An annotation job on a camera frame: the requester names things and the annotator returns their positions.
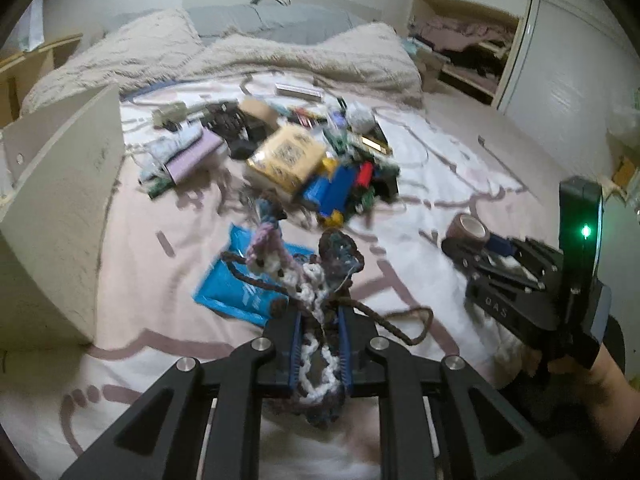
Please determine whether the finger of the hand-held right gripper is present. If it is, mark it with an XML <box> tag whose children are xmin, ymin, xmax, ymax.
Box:
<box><xmin>441</xmin><ymin>239</ymin><xmax>547</xmax><ymax>293</ymax></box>
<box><xmin>484</xmin><ymin>234</ymin><xmax>566</xmax><ymax>281</ymax></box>

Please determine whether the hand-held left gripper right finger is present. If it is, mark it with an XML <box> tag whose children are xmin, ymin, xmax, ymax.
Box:
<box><xmin>337</xmin><ymin>307</ymin><xmax>581</xmax><ymax>480</ymax></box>

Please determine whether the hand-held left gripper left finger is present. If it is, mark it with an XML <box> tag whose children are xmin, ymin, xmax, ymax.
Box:
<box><xmin>59</xmin><ymin>310</ymin><xmax>307</xmax><ymax>480</ymax></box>

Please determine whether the brown tape roll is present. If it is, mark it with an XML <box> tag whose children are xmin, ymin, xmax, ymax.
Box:
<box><xmin>446</xmin><ymin>213</ymin><xmax>491</xmax><ymax>251</ymax></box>

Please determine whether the crocheted yarn piece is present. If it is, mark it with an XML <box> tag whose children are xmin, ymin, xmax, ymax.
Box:
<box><xmin>220</xmin><ymin>189</ymin><xmax>435</xmax><ymax>428</ymax></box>

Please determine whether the metallic blue lighter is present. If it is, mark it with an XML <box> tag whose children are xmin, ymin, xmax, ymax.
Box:
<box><xmin>327</xmin><ymin>162</ymin><xmax>358</xmax><ymax>211</ymax></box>

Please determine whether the yellow paper box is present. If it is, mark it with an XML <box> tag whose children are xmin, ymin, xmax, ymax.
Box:
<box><xmin>246</xmin><ymin>124</ymin><xmax>329</xmax><ymax>196</ymax></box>

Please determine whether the white cardboard shoe box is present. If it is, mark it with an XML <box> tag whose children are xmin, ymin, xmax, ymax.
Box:
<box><xmin>0</xmin><ymin>82</ymin><xmax>126</xmax><ymax>347</ymax></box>

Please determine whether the person's right forearm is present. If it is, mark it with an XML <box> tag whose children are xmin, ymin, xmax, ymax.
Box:
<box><xmin>547</xmin><ymin>315</ymin><xmax>636</xmax><ymax>443</ymax></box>

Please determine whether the blue foil packet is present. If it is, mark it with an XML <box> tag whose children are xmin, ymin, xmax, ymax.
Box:
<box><xmin>194</xmin><ymin>223</ymin><xmax>321</xmax><ymax>332</ymax></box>

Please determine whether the black and gold tube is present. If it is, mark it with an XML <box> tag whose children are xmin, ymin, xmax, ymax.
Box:
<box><xmin>357</xmin><ymin>130</ymin><xmax>393</xmax><ymax>156</ymax></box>

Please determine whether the gold and blue battery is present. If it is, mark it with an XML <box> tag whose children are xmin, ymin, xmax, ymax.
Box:
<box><xmin>302</xmin><ymin>175</ymin><xmax>346</xmax><ymax>226</ymax></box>

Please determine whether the grey white pompom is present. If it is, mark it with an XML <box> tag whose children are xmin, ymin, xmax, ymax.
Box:
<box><xmin>346</xmin><ymin>102</ymin><xmax>377</xmax><ymax>131</ymax></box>

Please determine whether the white sliding door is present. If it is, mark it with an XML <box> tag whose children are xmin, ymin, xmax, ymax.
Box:
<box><xmin>495</xmin><ymin>0</ymin><xmax>640</xmax><ymax>161</ymax></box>

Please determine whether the open closet with clothes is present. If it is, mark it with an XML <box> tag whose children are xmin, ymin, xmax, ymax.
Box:
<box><xmin>407</xmin><ymin>0</ymin><xmax>523</xmax><ymax>106</ymax></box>

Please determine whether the purple notepad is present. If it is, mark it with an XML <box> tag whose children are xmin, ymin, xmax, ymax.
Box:
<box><xmin>165</xmin><ymin>132</ymin><xmax>223</xmax><ymax>186</ymax></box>

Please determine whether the silver rectangular case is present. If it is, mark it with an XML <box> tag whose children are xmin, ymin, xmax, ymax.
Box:
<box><xmin>275</xmin><ymin>83</ymin><xmax>325</xmax><ymax>102</ymax></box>

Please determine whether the white printed packet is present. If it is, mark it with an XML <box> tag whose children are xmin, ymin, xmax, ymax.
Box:
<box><xmin>139</xmin><ymin>127</ymin><xmax>203</xmax><ymax>183</ymax></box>

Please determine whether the tan ribbon spool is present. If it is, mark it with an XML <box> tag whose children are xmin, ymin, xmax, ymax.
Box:
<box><xmin>239</xmin><ymin>97</ymin><xmax>278</xmax><ymax>126</ymax></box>

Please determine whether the brown hair claw clip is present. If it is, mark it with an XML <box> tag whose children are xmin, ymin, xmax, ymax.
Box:
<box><xmin>200</xmin><ymin>102</ymin><xmax>251</xmax><ymax>143</ymax></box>

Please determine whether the beige fuzzy blanket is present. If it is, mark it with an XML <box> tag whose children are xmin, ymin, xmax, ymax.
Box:
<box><xmin>20</xmin><ymin>7</ymin><xmax>426</xmax><ymax>111</ymax></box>

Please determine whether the pale green case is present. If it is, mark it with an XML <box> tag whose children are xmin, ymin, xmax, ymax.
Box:
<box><xmin>151</xmin><ymin>102</ymin><xmax>187</xmax><ymax>128</ymax></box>

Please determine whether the grey headboard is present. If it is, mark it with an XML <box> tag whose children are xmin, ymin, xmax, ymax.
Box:
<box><xmin>182</xmin><ymin>0</ymin><xmax>383</xmax><ymax>23</ymax></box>

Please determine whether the grey pillow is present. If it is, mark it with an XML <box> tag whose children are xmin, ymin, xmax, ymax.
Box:
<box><xmin>185</xmin><ymin>2</ymin><xmax>371</xmax><ymax>38</ymax></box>

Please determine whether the wooden shelf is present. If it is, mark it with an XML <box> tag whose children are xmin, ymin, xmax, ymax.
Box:
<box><xmin>0</xmin><ymin>32</ymin><xmax>83</xmax><ymax>131</ymax></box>

